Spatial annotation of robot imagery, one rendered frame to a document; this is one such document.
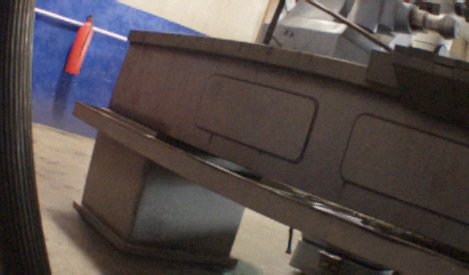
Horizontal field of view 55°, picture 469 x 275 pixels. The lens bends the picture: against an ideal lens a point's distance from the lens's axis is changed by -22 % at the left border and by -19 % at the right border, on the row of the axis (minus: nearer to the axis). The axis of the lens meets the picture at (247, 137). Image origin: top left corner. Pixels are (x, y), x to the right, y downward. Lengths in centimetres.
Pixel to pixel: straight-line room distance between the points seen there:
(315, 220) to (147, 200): 89
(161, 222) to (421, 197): 111
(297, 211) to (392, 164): 26
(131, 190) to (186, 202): 24
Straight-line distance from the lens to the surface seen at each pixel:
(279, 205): 128
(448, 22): 160
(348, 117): 141
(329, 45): 164
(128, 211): 198
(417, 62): 117
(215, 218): 219
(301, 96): 152
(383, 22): 165
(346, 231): 116
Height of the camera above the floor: 59
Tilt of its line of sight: 1 degrees down
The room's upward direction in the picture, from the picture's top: 18 degrees clockwise
